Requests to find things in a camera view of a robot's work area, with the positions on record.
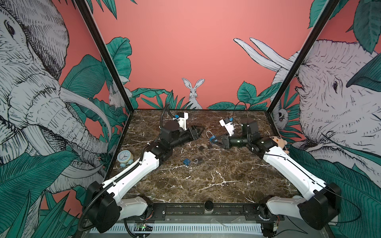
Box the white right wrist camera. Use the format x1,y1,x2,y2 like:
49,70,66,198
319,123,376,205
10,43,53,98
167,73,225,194
219,118,235,136

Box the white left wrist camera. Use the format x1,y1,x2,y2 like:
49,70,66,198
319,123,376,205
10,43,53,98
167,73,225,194
175,112,189,131

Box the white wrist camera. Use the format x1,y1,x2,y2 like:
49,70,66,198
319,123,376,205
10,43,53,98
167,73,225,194
175,112,189,131
219,118,235,136

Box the black knob on rail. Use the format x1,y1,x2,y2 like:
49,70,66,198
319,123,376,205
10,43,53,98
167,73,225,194
204,200,214,214

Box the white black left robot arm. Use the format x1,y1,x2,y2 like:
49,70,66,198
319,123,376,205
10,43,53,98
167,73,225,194
77,121,204,233

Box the blue padlock with keys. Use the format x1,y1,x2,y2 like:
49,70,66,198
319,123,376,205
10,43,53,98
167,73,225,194
183,159,203,166

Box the small teal alarm clock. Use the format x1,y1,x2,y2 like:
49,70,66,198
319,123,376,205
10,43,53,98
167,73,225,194
117,150,134,168

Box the black corner frame post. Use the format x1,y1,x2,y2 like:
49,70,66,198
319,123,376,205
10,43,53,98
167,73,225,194
74,0,134,114
267,0,339,114

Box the black left corner frame post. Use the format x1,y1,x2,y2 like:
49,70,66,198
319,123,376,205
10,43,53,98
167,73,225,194
74,0,134,114

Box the black right corner frame post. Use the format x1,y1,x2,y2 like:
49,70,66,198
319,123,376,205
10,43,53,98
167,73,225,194
267,0,339,114

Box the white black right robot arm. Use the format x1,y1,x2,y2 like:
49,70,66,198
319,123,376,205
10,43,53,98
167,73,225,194
210,118,342,230

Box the green circuit board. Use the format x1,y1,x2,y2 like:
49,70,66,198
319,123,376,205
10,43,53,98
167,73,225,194
134,223,153,233

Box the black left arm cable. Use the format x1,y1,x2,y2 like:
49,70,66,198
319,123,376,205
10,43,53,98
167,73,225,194
159,103,171,129

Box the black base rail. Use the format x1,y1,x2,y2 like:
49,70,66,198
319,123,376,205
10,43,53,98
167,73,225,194
142,203,285,222

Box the plush doll striped shirt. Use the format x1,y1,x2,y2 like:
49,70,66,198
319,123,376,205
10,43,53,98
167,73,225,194
270,136,289,154

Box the white ventilated strip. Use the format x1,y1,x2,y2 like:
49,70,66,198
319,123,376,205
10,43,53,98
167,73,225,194
89,223,263,235

